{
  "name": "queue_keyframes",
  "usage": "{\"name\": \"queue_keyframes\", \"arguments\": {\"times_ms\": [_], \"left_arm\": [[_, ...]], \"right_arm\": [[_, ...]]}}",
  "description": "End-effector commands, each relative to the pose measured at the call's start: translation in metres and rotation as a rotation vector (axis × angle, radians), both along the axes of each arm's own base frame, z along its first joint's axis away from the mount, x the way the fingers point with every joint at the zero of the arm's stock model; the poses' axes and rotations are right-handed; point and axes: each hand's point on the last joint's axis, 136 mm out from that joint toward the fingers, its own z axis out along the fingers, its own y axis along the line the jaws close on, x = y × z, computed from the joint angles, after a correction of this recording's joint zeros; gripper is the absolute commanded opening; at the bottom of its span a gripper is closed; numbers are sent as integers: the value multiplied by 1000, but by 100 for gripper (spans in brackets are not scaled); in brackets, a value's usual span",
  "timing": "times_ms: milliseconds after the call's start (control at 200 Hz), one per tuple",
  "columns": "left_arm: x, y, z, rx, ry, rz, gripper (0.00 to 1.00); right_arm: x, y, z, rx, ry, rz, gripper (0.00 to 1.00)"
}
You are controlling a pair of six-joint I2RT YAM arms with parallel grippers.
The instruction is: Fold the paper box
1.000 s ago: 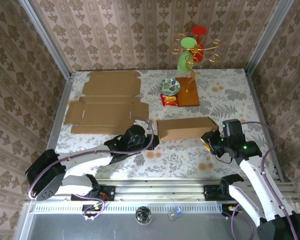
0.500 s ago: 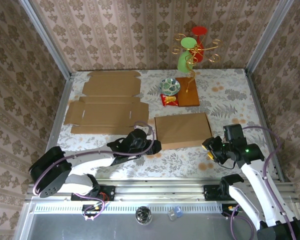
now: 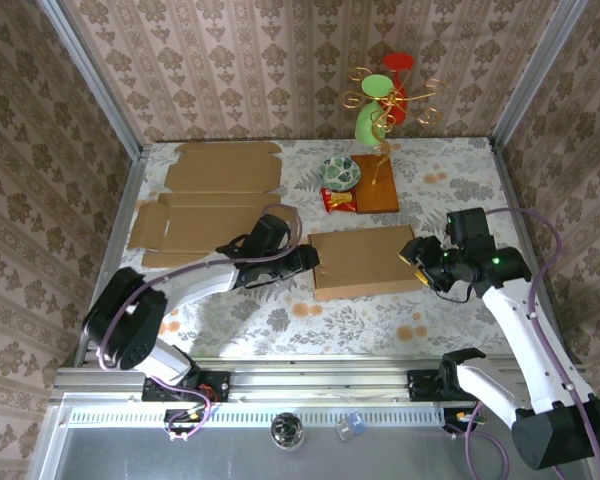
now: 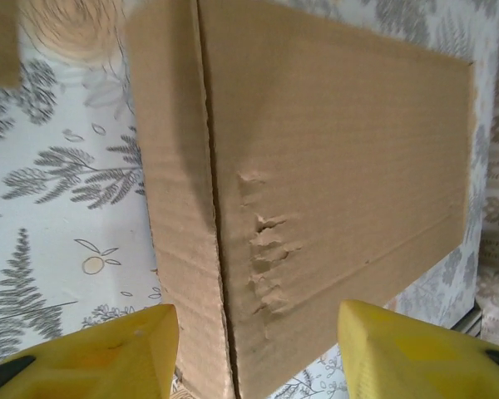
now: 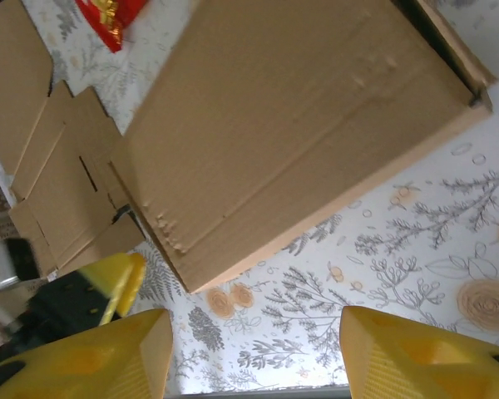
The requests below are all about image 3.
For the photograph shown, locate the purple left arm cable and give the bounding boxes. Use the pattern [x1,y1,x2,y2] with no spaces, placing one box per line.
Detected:
[97,202,304,442]

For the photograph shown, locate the wide aluminium base beam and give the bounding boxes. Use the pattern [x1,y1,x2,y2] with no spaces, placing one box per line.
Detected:
[49,355,597,404]

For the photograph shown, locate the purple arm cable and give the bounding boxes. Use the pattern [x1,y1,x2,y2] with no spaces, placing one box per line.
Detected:
[97,202,304,442]
[467,207,600,480]

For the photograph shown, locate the leaf pattern ceramic bowl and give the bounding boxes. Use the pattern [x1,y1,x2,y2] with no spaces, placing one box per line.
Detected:
[318,155,362,192]

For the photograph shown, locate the red snack packet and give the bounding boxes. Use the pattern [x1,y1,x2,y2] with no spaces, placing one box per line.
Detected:
[320,187,359,215]

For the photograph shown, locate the thin black right gripper cable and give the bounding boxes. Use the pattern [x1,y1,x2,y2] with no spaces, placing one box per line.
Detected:
[435,285,471,305]

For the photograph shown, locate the green plastic goblet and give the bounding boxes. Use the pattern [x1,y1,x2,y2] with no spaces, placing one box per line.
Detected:
[354,73,395,149]

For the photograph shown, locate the gold wire stand wooden base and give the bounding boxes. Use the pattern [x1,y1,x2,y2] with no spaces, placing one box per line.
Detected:
[340,66,447,215]

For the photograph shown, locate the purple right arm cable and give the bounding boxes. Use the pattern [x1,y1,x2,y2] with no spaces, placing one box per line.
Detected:
[467,207,600,480]

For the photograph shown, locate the slotted metal cable duct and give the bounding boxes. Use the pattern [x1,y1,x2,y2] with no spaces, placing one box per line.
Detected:
[64,405,446,427]

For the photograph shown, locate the aluminium side rail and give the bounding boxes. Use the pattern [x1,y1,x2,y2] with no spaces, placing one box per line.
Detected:
[489,139,571,364]
[74,144,147,369]

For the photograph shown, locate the shiny round metal object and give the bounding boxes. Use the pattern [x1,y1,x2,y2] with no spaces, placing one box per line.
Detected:
[270,411,306,452]

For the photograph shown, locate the red plastic goblet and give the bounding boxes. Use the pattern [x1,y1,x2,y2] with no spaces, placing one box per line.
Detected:
[382,52,416,126]

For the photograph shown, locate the black power connector block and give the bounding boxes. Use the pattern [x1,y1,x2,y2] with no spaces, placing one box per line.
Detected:
[162,405,209,444]
[440,405,484,441]

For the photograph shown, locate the brown cardboard box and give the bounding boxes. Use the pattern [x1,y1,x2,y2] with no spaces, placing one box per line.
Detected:
[307,223,424,302]
[126,141,301,269]

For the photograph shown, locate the floral print tablecloth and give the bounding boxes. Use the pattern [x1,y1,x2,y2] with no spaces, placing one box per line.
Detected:
[95,137,566,360]

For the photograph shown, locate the small clear blue cube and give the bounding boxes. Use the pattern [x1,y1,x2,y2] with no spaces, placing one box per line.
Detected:
[333,410,367,443]

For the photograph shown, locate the aluminium frame post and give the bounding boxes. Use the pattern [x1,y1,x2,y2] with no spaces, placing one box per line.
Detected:
[35,0,146,159]
[488,0,592,147]

